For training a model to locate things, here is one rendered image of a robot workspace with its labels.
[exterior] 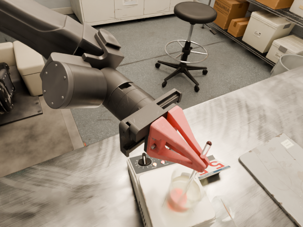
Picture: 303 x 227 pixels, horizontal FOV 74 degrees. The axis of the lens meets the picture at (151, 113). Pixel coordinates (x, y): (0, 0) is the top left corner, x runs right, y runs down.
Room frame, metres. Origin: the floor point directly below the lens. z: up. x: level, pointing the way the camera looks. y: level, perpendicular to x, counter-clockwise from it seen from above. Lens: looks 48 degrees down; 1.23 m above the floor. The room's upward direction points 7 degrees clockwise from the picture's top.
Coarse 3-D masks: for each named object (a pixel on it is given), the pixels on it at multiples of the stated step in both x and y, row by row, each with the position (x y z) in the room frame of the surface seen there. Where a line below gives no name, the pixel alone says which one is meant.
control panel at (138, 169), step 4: (176, 152) 0.27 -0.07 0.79; (136, 156) 0.26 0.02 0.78; (140, 156) 0.26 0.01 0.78; (148, 156) 0.26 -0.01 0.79; (132, 160) 0.24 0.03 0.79; (136, 160) 0.24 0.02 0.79; (152, 160) 0.24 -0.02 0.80; (156, 160) 0.24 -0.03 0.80; (160, 160) 0.24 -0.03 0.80; (164, 160) 0.24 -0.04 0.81; (132, 164) 0.23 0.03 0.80; (136, 164) 0.23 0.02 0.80; (152, 164) 0.22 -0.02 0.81; (156, 164) 0.23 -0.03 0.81; (160, 164) 0.23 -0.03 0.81; (164, 164) 0.23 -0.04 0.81; (168, 164) 0.23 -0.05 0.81; (136, 168) 0.21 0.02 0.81; (140, 168) 0.21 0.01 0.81; (144, 168) 0.21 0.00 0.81; (148, 168) 0.21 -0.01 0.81; (152, 168) 0.21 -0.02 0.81; (156, 168) 0.21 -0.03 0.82; (136, 172) 0.20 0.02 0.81; (140, 172) 0.20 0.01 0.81
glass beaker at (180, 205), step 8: (176, 168) 0.17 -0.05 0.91; (184, 168) 0.17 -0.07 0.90; (176, 176) 0.17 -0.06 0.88; (200, 176) 0.16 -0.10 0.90; (200, 184) 0.16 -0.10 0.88; (208, 184) 0.14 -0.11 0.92; (168, 192) 0.14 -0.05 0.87; (176, 192) 0.12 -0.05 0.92; (208, 192) 0.13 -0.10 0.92; (168, 200) 0.13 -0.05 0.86; (176, 200) 0.12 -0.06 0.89; (184, 200) 0.12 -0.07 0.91; (192, 200) 0.11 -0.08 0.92; (200, 200) 0.12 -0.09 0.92; (176, 208) 0.12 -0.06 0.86; (184, 208) 0.12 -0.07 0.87; (192, 208) 0.12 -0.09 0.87
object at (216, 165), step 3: (210, 162) 0.28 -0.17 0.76; (213, 162) 0.28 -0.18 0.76; (216, 162) 0.28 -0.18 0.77; (219, 162) 0.28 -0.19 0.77; (210, 165) 0.26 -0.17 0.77; (213, 165) 0.26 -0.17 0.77; (216, 165) 0.26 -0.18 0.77; (219, 165) 0.26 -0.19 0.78; (222, 165) 0.26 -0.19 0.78; (225, 165) 0.26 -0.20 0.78; (207, 168) 0.25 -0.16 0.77; (210, 168) 0.25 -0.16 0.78; (213, 168) 0.25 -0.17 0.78; (216, 168) 0.25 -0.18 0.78; (219, 168) 0.25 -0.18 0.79; (207, 171) 0.24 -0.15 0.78; (210, 171) 0.24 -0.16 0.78
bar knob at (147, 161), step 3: (144, 153) 0.25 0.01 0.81; (144, 156) 0.24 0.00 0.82; (141, 159) 0.24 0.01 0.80; (144, 159) 0.23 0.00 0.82; (147, 159) 0.24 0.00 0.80; (150, 159) 0.24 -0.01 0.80; (138, 162) 0.23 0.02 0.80; (141, 162) 0.23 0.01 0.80; (144, 162) 0.22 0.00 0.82; (147, 162) 0.23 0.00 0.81; (150, 162) 0.23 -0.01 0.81; (141, 165) 0.22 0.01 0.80; (144, 165) 0.22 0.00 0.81
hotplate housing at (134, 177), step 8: (128, 160) 0.24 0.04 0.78; (160, 168) 0.21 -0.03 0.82; (136, 176) 0.19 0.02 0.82; (136, 184) 0.17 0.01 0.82; (136, 192) 0.17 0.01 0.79; (144, 208) 0.13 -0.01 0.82; (144, 216) 0.11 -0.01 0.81; (144, 224) 0.11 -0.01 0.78; (200, 224) 0.11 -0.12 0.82; (208, 224) 0.11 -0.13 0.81
